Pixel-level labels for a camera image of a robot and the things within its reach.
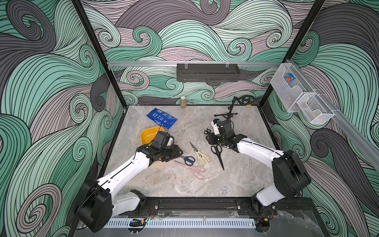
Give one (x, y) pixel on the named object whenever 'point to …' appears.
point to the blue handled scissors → (189, 160)
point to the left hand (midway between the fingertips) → (180, 152)
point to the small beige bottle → (183, 102)
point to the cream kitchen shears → (201, 157)
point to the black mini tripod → (245, 99)
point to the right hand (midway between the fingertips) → (210, 136)
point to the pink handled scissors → (195, 170)
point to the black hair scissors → (207, 131)
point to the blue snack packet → (162, 118)
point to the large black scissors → (216, 150)
